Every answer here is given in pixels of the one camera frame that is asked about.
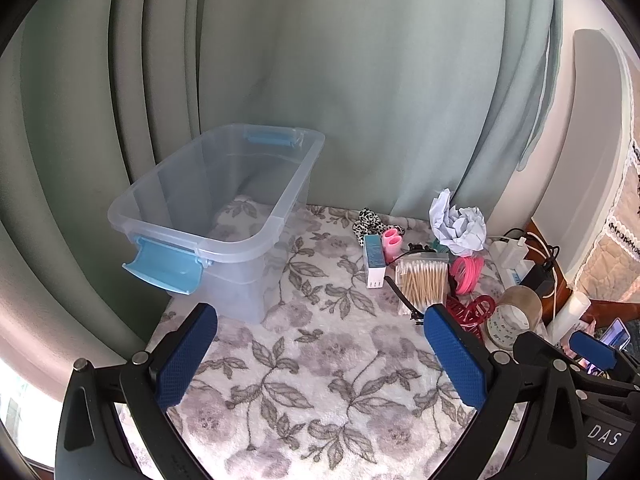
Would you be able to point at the white power strip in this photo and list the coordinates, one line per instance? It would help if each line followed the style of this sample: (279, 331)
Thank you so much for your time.
(515, 272)

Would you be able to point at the smartphone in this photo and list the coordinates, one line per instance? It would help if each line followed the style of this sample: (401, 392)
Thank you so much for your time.
(615, 332)

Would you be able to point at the leopard print scrunchie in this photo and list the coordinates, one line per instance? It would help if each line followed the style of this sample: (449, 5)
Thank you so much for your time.
(364, 220)

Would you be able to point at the floral fleece blanket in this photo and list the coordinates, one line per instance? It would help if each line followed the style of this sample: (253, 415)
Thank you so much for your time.
(325, 360)

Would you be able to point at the clear tape roll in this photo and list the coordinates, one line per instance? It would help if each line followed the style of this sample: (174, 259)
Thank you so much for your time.
(500, 330)

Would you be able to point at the white charger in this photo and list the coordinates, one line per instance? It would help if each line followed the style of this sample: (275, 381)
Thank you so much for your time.
(510, 250)

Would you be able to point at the black headband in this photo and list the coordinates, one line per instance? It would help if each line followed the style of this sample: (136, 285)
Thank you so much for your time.
(395, 292)

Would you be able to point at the clear cotton swab box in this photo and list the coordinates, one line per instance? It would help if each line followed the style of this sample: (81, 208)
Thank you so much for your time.
(422, 282)

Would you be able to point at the pink hair roller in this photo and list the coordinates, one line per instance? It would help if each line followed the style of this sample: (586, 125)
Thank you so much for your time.
(392, 247)

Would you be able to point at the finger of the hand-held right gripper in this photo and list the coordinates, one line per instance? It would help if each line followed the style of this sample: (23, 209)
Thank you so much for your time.
(535, 346)
(592, 349)

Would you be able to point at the white paper roll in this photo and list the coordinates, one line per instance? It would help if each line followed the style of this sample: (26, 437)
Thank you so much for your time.
(570, 315)

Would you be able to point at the black charger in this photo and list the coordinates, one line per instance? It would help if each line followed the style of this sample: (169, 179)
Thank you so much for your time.
(542, 277)

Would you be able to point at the red hair claw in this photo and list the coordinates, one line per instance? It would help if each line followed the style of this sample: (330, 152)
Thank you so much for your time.
(480, 305)

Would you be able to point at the white mattress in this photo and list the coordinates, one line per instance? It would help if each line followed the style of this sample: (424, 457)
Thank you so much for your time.
(585, 160)

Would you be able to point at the small white blue box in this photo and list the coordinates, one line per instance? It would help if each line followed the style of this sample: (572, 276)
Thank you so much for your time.
(374, 260)

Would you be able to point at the quilted beige bedspread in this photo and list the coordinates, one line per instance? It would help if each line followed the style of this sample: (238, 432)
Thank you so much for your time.
(615, 250)

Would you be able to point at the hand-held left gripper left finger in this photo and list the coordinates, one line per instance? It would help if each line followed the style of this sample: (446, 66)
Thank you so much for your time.
(182, 360)

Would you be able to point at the brown wooden board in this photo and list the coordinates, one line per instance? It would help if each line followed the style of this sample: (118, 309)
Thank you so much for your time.
(562, 285)

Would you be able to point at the teal hair clip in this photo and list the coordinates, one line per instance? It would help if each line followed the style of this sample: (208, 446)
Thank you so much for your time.
(436, 246)

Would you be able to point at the clear plastic storage box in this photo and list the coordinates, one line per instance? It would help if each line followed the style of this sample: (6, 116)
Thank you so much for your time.
(235, 280)

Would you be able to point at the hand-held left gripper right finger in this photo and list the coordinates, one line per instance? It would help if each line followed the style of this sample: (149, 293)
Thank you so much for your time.
(455, 360)

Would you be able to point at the pale green curtain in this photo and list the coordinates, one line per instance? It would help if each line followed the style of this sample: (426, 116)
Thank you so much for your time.
(350, 85)

